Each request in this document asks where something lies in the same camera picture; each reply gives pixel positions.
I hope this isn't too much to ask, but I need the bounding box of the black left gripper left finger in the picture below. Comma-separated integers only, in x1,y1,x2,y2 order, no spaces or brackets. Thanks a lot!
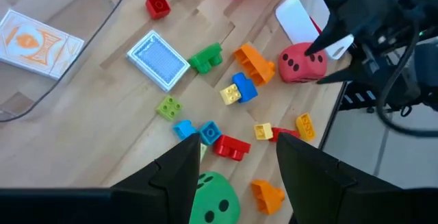
109,133,202,224

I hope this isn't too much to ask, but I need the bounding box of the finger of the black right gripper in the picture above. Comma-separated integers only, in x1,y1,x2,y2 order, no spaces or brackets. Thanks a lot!
316,51,374,85
304,0,359,56

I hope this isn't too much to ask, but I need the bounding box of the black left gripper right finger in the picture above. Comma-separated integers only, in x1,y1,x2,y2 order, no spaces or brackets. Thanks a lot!
276,133,438,224

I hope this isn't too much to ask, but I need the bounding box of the red foam die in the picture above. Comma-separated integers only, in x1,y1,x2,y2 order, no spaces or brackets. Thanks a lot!
277,41,329,84

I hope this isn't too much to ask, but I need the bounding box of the pale green square brick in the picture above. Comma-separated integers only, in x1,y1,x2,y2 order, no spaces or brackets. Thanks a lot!
199,142,209,163

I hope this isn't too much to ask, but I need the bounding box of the blue square toy brick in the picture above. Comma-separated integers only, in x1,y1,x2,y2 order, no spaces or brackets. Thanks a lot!
198,120,222,147
172,119,198,141

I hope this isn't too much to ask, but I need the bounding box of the long yellow toy brick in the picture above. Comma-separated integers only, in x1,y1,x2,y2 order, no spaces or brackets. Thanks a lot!
295,112,317,142

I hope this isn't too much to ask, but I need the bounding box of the red tall-stud toy brick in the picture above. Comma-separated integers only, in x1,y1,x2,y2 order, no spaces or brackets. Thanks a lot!
269,127,301,143
213,134,252,162

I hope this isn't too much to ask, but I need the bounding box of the lime green square brick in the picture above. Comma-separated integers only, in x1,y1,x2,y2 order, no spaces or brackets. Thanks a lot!
155,95,184,122

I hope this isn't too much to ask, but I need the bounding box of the long orange toy brick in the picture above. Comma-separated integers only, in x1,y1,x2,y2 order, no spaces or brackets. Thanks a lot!
233,42,276,87

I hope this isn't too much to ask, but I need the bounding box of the long blue toy brick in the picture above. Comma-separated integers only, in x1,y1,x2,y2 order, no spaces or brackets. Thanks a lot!
231,72,259,104

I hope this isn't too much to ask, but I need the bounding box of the yellow square toy brick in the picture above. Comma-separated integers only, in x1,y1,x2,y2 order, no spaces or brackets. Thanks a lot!
219,83,243,106
253,122,274,141

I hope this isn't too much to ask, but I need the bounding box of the blue white card box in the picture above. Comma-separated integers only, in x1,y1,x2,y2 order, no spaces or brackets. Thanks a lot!
125,29,191,93

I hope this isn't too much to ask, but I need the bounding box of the green tall-stud toy brick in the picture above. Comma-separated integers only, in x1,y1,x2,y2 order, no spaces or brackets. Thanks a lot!
187,42,224,75

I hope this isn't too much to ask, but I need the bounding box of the small red square brick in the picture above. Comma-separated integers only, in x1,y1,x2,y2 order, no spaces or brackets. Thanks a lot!
145,0,172,21

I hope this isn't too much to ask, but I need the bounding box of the white orange card box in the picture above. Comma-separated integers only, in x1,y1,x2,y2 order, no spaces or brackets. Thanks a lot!
0,8,86,81

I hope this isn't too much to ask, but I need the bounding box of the white plastic bin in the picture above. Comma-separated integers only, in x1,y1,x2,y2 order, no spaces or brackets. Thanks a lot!
275,0,355,60

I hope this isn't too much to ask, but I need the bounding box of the green foam die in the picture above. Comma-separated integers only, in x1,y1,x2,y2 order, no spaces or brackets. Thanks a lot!
188,171,242,224

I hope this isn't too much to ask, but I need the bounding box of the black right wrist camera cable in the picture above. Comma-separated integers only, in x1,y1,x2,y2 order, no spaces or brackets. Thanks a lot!
375,21,438,138

